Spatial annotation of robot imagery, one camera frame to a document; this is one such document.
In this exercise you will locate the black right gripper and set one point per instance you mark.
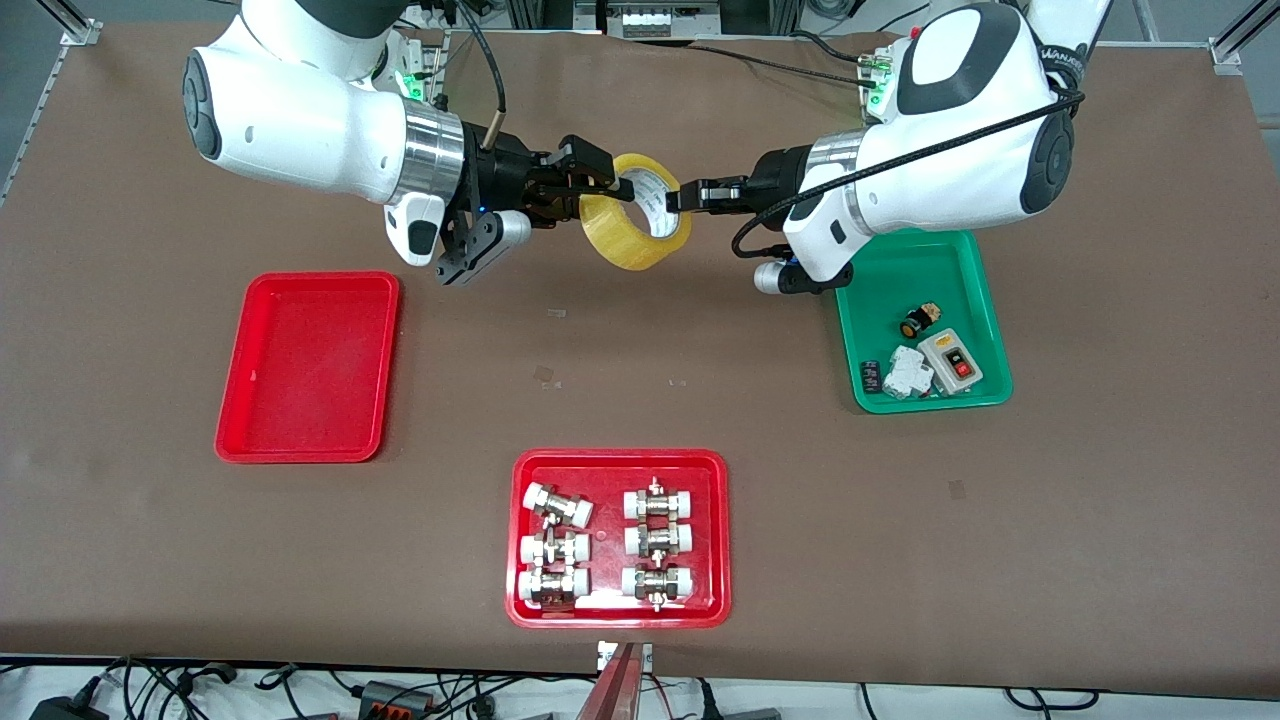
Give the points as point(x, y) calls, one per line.
point(503, 173)

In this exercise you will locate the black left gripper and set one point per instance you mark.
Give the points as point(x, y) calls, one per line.
point(778, 175)

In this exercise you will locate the yellow tape roll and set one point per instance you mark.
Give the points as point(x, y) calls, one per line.
point(625, 245)

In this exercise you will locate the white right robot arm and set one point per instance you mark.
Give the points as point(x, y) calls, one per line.
point(290, 120)

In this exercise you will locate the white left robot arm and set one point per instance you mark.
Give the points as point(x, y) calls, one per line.
point(950, 170)

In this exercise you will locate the green plastic tray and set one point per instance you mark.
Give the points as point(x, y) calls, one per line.
point(950, 290)

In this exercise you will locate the empty red plastic tray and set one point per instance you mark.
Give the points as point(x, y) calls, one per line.
point(310, 370)

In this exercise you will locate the red tray with fittings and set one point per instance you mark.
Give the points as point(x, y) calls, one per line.
point(610, 545)

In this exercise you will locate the white power strip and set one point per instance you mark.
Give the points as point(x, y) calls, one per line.
point(650, 20)

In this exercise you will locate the black yellow push button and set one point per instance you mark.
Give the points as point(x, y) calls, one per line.
point(915, 322)

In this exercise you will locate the small black electronic component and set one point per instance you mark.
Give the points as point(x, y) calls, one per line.
point(871, 377)

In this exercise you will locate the white circuit breaker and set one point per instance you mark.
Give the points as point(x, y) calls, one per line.
point(908, 374)

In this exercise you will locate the metal fitting with white caps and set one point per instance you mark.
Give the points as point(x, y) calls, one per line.
point(557, 505)
point(659, 502)
point(657, 583)
point(553, 586)
point(553, 549)
point(659, 540)

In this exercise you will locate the red aluminium bar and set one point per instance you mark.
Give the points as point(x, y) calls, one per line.
point(612, 690)

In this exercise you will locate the grey connector box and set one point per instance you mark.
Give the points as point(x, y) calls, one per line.
point(395, 697)

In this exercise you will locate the black power adapter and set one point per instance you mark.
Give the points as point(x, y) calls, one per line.
point(65, 710)

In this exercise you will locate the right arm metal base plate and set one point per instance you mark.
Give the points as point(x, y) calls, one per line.
point(434, 60)

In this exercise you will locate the grey red-black switch box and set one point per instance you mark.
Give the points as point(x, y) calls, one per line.
point(950, 362)

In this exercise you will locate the small metal bracket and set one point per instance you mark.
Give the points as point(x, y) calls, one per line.
point(643, 655)

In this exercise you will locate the aluminium frame profile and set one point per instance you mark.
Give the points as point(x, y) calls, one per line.
point(1225, 52)
point(80, 30)

